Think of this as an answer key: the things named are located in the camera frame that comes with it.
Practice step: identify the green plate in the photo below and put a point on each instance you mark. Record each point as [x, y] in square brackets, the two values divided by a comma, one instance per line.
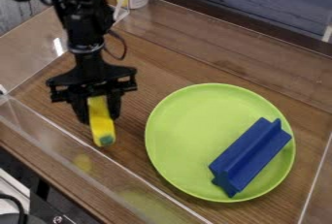
[190, 128]

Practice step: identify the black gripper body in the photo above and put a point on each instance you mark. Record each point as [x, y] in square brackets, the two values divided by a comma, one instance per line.
[91, 78]

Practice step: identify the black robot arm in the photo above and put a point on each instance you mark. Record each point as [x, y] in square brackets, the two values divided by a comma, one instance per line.
[87, 20]

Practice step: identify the blue plastic block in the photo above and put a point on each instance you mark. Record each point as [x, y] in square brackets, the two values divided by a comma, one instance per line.
[246, 156]

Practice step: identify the clear acrylic enclosure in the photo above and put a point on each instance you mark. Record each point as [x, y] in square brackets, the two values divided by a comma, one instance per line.
[178, 48]

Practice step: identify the yellow toy banana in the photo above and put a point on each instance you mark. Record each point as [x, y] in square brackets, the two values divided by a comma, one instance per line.
[100, 122]

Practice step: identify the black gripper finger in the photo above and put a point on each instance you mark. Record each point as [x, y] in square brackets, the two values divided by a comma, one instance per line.
[80, 109]
[114, 102]

